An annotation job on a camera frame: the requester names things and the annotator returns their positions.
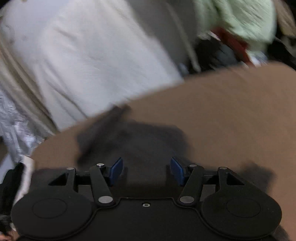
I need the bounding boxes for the crumpled silver foil sheet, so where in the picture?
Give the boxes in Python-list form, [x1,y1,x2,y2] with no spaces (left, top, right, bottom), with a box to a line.
[0,90,38,163]

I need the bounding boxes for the beige curtain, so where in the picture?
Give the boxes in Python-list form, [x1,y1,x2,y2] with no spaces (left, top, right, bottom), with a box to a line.
[0,30,58,139]

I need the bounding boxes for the white hanging cloth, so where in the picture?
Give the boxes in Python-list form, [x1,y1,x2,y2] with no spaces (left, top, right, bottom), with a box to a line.
[0,0,183,131]

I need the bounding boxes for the light green printed cloth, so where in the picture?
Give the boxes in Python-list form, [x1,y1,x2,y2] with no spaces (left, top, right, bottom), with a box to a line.
[195,0,277,52]

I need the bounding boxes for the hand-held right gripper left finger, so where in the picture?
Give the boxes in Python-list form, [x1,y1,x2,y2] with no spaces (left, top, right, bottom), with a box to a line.
[47,157,124,207]

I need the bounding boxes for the folded black garment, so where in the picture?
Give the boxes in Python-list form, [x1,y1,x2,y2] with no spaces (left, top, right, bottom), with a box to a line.
[0,162,25,216]

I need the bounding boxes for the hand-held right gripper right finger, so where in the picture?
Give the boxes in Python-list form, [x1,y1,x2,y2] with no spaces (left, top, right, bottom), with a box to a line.
[170,157,245,207]

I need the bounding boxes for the red cloth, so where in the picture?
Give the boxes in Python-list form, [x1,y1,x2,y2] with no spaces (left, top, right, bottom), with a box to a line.
[209,27,253,66]

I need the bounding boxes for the grey cloth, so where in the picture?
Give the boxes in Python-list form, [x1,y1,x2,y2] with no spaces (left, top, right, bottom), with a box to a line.
[129,0,201,75]

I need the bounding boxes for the dark cloth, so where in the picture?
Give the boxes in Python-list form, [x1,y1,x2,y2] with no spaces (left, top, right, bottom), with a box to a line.
[188,38,242,73]

